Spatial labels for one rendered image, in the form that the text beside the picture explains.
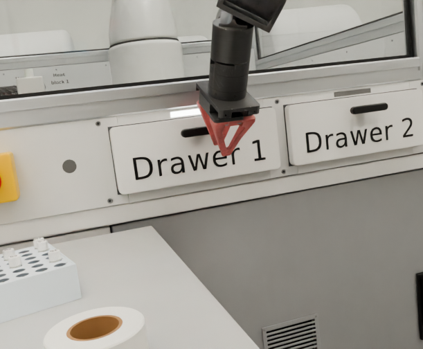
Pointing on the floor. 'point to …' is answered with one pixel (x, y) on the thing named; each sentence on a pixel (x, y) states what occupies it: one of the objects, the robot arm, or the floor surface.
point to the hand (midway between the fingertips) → (222, 145)
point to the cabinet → (297, 251)
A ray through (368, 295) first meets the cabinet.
